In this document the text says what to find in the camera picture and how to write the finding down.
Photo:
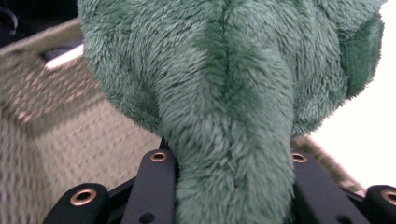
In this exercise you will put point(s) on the green fleece pet garment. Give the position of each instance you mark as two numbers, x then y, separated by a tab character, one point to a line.
218	93

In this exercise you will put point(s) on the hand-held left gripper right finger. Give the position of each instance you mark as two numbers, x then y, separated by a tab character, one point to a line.
317	193

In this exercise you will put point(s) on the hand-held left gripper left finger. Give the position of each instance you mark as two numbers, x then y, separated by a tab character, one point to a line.
152	186

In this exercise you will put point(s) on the green woven basket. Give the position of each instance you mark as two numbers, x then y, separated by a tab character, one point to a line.
62	140

